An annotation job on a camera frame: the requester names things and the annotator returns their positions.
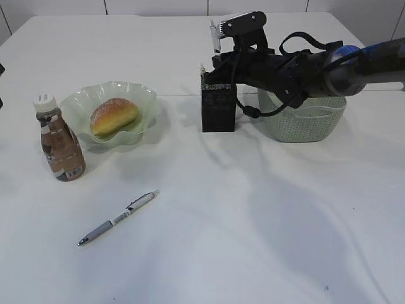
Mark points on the black mesh pen holder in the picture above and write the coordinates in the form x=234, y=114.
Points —
x=217, y=105

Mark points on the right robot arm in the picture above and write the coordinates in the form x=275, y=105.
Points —
x=343, y=71

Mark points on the brown coffee drink bottle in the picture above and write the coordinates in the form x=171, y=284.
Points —
x=59, y=143

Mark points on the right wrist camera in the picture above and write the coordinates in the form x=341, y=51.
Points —
x=246, y=30

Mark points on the green wavy glass plate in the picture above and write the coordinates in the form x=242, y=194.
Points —
x=79, y=106

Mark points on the green plastic basket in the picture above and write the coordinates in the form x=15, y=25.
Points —
x=313, y=121

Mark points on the grey grip pen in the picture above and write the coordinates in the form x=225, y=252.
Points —
x=107, y=225

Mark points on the sugared bread roll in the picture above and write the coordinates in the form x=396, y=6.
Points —
x=112, y=115

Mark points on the blue grip pen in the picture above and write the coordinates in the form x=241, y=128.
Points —
x=215, y=35

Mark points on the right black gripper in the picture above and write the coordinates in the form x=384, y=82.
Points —
x=254, y=68

